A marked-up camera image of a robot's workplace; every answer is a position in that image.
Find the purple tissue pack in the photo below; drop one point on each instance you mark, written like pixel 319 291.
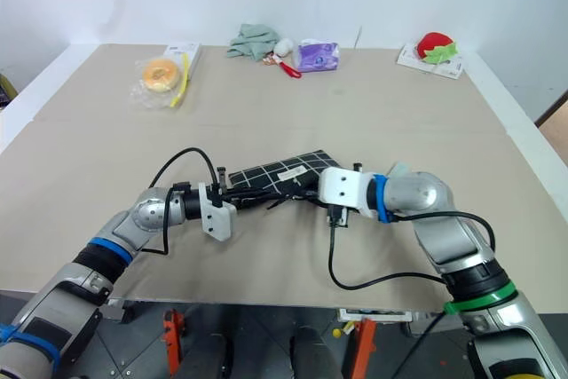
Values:
pixel 317 56

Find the red strawberry plush toy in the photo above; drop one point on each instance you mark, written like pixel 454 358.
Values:
pixel 437 47

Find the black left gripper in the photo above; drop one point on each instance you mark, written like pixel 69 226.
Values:
pixel 222 183

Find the dark rounded shape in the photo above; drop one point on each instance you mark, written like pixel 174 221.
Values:
pixel 310 352

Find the white labelled box under table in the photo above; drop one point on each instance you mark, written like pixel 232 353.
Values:
pixel 377 314

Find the orange table clamp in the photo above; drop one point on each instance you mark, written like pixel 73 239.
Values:
pixel 173 339
pixel 365 348

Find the bagel in clear plastic bag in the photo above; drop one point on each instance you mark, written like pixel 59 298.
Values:
pixel 156 75

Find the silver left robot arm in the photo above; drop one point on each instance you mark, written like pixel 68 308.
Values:
pixel 137 215

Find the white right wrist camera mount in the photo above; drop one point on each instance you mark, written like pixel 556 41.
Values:
pixel 344 188

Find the white printed booklet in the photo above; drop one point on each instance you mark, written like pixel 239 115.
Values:
pixel 448 67

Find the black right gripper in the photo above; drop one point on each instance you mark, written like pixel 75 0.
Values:
pixel 316 196

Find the dark object at edge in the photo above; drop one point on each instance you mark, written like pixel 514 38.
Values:
pixel 6 90

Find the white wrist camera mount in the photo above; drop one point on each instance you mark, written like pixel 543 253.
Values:
pixel 217 219
pixel 344 188

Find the small white plush ball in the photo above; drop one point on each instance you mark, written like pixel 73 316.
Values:
pixel 284 46

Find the pale green small object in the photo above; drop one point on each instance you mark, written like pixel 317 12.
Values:
pixel 399 169

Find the black white-grid zip pouch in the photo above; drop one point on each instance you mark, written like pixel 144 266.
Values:
pixel 284 170

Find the yellow plastic strip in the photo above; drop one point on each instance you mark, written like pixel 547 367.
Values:
pixel 183 81

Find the brown wooden board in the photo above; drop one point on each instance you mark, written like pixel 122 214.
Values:
pixel 554 126

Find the white printed flat box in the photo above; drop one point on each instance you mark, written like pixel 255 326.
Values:
pixel 184 51

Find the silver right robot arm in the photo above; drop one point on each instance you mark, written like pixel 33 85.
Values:
pixel 452 237

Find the pale green crumpled cloth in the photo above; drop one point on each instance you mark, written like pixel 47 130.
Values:
pixel 253 41

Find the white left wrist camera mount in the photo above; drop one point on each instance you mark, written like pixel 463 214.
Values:
pixel 217 219

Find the small yellow ball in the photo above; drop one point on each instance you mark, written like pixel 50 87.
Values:
pixel 338 333

